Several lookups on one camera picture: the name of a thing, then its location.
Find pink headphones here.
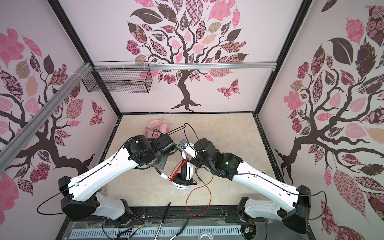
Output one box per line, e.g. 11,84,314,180
142,120,170,137

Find white black headphones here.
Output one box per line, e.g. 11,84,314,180
156,145,197,191

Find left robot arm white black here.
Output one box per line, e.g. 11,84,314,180
59,134,181,221

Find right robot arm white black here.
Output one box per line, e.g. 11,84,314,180
181,138,311,234

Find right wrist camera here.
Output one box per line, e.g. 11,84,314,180
179,139,198,160

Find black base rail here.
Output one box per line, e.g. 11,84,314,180
56,205,315,240

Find black wire basket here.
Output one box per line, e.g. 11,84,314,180
82,60,153,94

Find white slotted cable duct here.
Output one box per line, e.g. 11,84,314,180
67,226,243,240

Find back aluminium rail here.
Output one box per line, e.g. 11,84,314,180
93,62,277,71

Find aluminium rail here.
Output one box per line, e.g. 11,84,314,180
1,63,92,173
93,62,277,71

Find left aluminium rail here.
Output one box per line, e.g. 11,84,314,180
1,63,92,173

